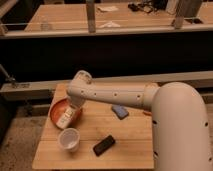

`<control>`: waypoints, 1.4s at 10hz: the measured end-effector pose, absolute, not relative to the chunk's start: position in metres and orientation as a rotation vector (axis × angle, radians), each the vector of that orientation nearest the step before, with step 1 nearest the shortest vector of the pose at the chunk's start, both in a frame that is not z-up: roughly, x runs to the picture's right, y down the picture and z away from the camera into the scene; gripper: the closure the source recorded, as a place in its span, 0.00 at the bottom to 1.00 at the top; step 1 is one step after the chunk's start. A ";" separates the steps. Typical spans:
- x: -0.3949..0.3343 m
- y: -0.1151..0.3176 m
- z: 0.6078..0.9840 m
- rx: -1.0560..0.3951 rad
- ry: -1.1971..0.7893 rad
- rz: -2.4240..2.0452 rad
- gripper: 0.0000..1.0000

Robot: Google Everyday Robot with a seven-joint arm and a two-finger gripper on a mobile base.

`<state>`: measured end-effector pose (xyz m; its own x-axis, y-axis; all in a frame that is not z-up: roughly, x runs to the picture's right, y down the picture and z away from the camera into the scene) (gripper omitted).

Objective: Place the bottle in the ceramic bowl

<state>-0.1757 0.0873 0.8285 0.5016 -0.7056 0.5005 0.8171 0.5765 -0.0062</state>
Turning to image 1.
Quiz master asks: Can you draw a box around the white labelled bottle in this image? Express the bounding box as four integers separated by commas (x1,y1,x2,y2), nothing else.
56,107,76,129

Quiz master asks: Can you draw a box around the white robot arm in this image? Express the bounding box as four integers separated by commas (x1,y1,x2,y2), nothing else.
67,70,213,171

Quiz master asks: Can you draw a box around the orange ceramic bowl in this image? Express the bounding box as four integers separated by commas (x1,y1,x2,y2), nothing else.
49,98,82,129

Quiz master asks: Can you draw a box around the white plastic cup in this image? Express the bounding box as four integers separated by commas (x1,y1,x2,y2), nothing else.
58,128,80,152

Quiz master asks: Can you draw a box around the blue sponge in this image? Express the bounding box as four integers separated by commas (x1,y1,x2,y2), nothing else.
111,105,129,120

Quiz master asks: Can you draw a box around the small wooden table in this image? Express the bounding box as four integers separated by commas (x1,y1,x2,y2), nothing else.
32,82,160,171

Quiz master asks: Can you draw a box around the black rectangular block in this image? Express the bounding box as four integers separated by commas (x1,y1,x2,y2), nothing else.
93,135,115,156

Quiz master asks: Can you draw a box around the orange small object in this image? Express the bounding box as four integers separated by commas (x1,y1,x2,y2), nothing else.
143,111,152,116

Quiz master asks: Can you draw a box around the clear plastic cup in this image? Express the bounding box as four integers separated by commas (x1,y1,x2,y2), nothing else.
41,16,50,31

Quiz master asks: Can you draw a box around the white crumpled paper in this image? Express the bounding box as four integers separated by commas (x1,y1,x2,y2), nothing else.
99,21,121,28

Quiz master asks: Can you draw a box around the long wooden workbench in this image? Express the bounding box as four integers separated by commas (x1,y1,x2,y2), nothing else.
0,2,213,38

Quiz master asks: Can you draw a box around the white paper sheet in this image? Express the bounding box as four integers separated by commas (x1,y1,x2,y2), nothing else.
97,6,118,12

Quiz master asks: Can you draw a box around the grey metal post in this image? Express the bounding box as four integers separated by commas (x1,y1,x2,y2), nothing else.
86,0,96,33
172,0,203,29

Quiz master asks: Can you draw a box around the black cable bundle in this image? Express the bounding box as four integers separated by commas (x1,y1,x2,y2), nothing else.
127,0,161,14

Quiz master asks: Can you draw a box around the grey metal post right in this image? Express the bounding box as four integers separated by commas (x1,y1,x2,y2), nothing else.
172,0,203,29

